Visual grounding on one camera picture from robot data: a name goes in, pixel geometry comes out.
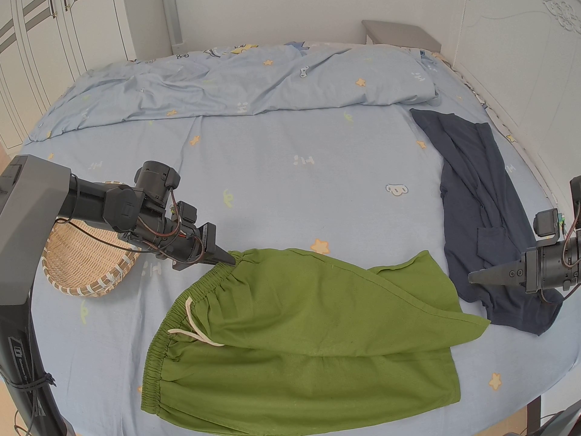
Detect round woven basket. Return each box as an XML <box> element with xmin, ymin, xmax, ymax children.
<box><xmin>42</xmin><ymin>181</ymin><xmax>143</xmax><ymax>298</ymax></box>

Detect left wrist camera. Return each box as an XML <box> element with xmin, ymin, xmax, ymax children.
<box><xmin>174</xmin><ymin>201</ymin><xmax>199</xmax><ymax>240</ymax></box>

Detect dark blue garment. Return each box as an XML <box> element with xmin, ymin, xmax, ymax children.
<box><xmin>410</xmin><ymin>108</ymin><xmax>564</xmax><ymax>336</ymax></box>

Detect pale blue quilt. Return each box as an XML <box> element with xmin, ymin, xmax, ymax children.
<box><xmin>27</xmin><ymin>41</ymin><xmax>440</xmax><ymax>142</ymax></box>

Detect white wardrobe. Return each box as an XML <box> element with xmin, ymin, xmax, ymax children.
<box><xmin>0</xmin><ymin>0</ymin><xmax>137</xmax><ymax>151</ymax></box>

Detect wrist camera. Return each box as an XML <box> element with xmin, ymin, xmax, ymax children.
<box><xmin>533</xmin><ymin>208</ymin><xmax>566</xmax><ymax>246</ymax></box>
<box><xmin>174</xmin><ymin>201</ymin><xmax>199</xmax><ymax>240</ymax></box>

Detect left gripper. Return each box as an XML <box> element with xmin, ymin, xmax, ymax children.
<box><xmin>172</xmin><ymin>222</ymin><xmax>218</xmax><ymax>272</ymax></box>

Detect bed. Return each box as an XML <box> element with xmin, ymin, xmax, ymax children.
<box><xmin>22</xmin><ymin>0</ymin><xmax>581</xmax><ymax>436</ymax></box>

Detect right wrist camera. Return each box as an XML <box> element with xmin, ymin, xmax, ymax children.
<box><xmin>533</xmin><ymin>208</ymin><xmax>566</xmax><ymax>246</ymax></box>

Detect grey bedside table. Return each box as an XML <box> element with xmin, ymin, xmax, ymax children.
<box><xmin>362</xmin><ymin>20</ymin><xmax>442</xmax><ymax>53</ymax></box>

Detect grey wall duct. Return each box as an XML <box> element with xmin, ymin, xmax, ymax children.
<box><xmin>158</xmin><ymin>0</ymin><xmax>186</xmax><ymax>47</ymax></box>

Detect green shorts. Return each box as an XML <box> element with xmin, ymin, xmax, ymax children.
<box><xmin>140</xmin><ymin>248</ymin><xmax>492</xmax><ymax>436</ymax></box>

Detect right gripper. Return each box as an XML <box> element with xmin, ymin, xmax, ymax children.
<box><xmin>521</xmin><ymin>236</ymin><xmax>581</xmax><ymax>295</ymax></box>

